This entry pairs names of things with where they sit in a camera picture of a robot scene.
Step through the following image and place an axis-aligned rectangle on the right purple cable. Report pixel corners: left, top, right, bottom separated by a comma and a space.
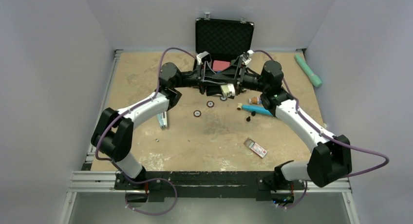
253, 49, 390, 210

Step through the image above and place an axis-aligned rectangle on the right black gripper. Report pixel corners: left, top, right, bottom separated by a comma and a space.
212, 57, 268, 99

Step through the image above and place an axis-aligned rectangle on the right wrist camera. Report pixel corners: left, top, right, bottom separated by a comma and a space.
241, 50, 254, 66

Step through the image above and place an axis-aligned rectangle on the black poker chip case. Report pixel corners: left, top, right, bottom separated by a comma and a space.
190, 18, 255, 93

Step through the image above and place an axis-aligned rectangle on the green white stapler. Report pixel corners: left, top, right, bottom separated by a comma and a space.
220, 83, 236, 98

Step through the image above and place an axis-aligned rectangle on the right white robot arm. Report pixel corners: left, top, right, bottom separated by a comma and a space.
211, 55, 352, 188

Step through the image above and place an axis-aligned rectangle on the red white staple box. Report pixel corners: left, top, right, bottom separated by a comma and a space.
244, 138, 267, 159

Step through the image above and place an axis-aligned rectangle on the light blue stapler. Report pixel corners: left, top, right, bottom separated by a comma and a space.
157, 112, 168, 129

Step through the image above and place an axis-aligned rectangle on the mint green cylinder tool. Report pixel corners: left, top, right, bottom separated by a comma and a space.
294, 55, 322, 88

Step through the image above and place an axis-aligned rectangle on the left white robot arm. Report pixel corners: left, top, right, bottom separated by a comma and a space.
91, 62, 224, 189

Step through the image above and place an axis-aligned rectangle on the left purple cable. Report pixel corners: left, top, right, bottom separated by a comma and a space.
94, 47, 197, 216

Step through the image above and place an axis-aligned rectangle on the blue pen tool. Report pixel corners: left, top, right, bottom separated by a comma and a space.
241, 105, 274, 116

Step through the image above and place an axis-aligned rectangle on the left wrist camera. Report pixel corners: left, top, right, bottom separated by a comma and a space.
196, 51, 212, 65

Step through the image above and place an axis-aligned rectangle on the pink card deck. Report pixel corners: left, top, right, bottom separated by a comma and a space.
212, 60, 230, 72

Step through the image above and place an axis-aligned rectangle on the purple cable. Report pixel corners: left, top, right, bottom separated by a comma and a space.
94, 47, 197, 216
253, 49, 390, 210

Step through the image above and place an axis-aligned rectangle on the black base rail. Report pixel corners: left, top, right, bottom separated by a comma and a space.
114, 171, 304, 202

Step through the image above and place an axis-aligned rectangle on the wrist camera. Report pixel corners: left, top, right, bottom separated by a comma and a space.
241, 50, 254, 66
196, 51, 212, 65

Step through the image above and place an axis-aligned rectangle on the aluminium frame rail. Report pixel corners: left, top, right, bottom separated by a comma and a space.
58, 49, 124, 224

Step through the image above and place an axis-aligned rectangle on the small colourful figurine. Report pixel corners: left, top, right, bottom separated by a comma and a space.
248, 96, 262, 105

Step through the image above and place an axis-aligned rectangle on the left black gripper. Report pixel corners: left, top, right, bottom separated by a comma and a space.
173, 61, 227, 96

